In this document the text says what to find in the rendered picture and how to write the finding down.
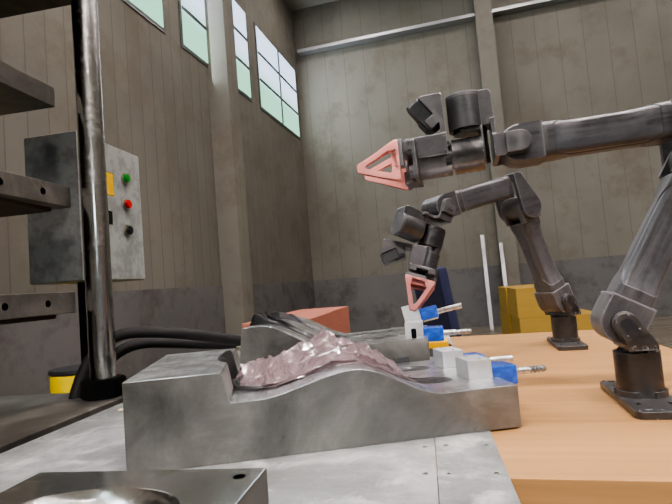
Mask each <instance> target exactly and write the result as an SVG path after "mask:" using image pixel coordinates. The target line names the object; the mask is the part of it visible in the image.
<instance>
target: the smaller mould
mask: <svg viewBox="0 0 672 504"><path fill-rule="evenodd" d="M0 504H269V496H268V482H267V469H266V468H236V469H185V470H134V471H83V472H40V473H38V474H36V475H34V476H32V477H30V478H28V479H26V480H24V481H22V482H20V483H18V484H16V485H14V486H12V487H11V488H9V489H7V490H5V491H3V492H1V493H0Z"/></svg>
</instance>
